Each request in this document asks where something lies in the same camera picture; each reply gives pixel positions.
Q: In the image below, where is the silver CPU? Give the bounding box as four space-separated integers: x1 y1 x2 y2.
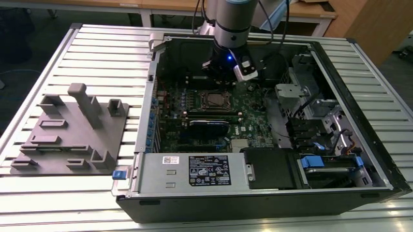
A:
208 93 228 105

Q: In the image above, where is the metal socket cover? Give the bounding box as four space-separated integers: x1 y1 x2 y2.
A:
202 92 234 112

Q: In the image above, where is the CPU socket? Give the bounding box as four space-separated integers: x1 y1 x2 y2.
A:
200 91 236 113

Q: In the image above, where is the metal drive cage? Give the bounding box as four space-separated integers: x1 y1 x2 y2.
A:
277 53 343 121

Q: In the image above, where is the green motherboard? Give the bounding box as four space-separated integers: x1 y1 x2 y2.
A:
154 79 282 154

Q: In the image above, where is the black graphics card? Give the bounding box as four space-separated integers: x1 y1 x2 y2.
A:
181 119 232 145

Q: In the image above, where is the silver chipset heatsink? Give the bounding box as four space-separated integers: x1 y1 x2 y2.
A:
230 139 250 150

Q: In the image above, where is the black plastic block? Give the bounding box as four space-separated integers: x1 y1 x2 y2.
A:
285 118 332 152

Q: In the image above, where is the black plastic shroud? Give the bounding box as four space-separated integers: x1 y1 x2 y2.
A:
241 147 307 191

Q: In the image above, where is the hard disk in blue carrier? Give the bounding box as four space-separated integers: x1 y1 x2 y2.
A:
297 154 365 189

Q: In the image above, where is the wooden cabinet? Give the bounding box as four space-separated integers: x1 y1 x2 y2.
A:
325 0 413 67

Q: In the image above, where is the grey power supply unit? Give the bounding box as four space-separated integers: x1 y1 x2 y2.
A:
137 153 252 194

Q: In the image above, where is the grey parts rack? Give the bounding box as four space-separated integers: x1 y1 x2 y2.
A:
10 83 131 175

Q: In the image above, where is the black PC case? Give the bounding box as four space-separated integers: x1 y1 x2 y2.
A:
111 32 413 224

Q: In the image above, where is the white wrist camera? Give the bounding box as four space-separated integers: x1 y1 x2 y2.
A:
233 59 260 82

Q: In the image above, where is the thick black cable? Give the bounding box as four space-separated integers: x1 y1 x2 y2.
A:
260 52 289 82

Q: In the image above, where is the grey case handle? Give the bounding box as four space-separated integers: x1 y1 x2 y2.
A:
148 33 166 53

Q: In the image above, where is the silver metal bracket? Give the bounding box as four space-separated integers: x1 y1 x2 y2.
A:
274 83 307 105

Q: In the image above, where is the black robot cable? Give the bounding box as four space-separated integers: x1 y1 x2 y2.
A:
260 0 291 65

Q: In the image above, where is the thin black cable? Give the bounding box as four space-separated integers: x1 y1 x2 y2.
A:
296 93 320 119

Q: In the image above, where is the wooden desk white frame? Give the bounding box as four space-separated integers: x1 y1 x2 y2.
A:
19 0 153 28
142 0 339 37

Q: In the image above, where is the coloured power wire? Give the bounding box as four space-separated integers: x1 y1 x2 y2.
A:
336 129 360 156

